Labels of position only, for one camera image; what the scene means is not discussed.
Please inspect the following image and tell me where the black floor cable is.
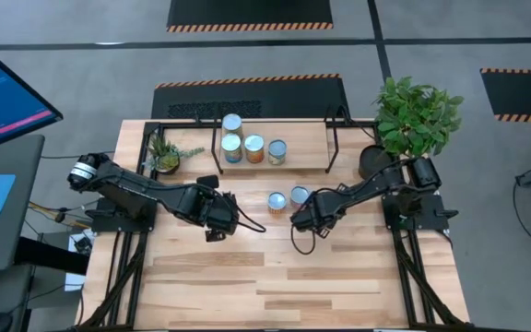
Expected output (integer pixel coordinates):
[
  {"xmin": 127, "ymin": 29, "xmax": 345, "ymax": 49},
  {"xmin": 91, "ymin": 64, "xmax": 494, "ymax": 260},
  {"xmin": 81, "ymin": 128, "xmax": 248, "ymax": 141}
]
[{"xmin": 39, "ymin": 149, "xmax": 117, "ymax": 160}]

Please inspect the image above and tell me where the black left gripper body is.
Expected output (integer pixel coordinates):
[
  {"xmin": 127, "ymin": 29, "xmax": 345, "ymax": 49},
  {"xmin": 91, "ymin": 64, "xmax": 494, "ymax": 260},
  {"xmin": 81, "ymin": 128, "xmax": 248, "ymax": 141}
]
[{"xmin": 186, "ymin": 188, "xmax": 228, "ymax": 230}]

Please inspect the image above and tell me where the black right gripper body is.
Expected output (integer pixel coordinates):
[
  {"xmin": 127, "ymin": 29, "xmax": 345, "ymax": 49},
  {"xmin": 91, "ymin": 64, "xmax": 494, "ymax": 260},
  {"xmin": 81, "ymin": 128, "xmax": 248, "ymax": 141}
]
[{"xmin": 305, "ymin": 196, "xmax": 343, "ymax": 232}]

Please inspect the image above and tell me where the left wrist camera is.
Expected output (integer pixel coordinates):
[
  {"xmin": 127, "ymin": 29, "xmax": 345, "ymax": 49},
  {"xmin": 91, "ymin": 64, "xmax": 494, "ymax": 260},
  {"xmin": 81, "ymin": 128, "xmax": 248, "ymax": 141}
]
[{"xmin": 204, "ymin": 227, "xmax": 228, "ymax": 243}]

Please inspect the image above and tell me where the black desk leg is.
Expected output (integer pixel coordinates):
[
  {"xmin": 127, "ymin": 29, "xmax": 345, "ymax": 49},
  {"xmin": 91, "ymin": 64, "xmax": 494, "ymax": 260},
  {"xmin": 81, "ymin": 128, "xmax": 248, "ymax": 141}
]
[{"xmin": 14, "ymin": 236, "xmax": 90, "ymax": 277}]

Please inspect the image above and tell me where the black hazard-striped floor mat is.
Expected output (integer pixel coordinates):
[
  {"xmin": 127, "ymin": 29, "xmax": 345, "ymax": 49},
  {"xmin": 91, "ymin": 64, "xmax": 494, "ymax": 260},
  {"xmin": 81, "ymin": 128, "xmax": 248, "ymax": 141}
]
[
  {"xmin": 150, "ymin": 73, "xmax": 350, "ymax": 121},
  {"xmin": 479, "ymin": 67, "xmax": 531, "ymax": 125},
  {"xmin": 166, "ymin": 0, "xmax": 335, "ymax": 33}
]

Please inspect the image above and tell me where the leafy green plant in pot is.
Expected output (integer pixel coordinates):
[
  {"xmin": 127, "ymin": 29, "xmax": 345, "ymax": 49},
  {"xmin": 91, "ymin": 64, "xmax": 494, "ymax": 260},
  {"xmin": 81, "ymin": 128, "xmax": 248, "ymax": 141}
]
[{"xmin": 357, "ymin": 76, "xmax": 465, "ymax": 182}]

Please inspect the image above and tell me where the small yellow patterned can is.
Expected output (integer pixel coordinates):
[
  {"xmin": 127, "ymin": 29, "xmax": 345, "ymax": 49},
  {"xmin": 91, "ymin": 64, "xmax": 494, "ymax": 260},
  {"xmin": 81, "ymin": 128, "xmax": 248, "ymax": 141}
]
[{"xmin": 266, "ymin": 191, "xmax": 289, "ymax": 215}]

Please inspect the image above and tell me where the yellow cable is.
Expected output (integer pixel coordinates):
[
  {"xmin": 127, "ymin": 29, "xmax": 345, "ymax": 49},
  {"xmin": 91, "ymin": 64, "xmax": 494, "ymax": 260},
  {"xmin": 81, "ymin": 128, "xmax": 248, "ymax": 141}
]
[{"xmin": 28, "ymin": 200, "xmax": 91, "ymax": 230}]

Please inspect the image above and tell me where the teal corn can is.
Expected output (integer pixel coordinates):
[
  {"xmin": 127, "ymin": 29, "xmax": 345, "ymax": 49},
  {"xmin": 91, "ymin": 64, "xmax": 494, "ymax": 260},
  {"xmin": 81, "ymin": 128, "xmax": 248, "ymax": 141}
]
[{"xmin": 289, "ymin": 185, "xmax": 313, "ymax": 208}]

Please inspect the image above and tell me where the white box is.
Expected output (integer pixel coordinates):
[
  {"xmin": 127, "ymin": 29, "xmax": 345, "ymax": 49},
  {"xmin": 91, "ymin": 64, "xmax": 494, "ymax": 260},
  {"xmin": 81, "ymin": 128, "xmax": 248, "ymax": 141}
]
[{"xmin": 65, "ymin": 229, "xmax": 95, "ymax": 292}]

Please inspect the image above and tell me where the monitor with blue screen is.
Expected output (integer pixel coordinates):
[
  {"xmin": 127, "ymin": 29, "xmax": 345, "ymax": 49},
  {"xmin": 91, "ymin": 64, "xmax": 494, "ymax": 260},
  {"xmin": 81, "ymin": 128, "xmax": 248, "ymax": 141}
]
[{"xmin": 0, "ymin": 35, "xmax": 64, "ymax": 157}]

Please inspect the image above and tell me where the succulent in black pot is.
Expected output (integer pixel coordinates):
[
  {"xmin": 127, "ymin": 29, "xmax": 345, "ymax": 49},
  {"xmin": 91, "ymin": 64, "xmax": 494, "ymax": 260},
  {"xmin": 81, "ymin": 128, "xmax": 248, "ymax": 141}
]
[{"xmin": 141, "ymin": 133, "xmax": 206, "ymax": 176}]

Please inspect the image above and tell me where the silver-topped tin can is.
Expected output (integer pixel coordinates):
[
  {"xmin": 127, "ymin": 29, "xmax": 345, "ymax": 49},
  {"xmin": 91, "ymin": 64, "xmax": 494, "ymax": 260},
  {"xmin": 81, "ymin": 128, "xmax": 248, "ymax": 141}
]
[{"xmin": 221, "ymin": 113, "xmax": 244, "ymax": 137}]

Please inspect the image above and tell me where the green chicken soup can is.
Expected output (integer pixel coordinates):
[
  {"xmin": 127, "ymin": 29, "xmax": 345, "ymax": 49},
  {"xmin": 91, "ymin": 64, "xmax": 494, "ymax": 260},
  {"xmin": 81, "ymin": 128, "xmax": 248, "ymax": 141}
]
[{"xmin": 267, "ymin": 139, "xmax": 289, "ymax": 167}]

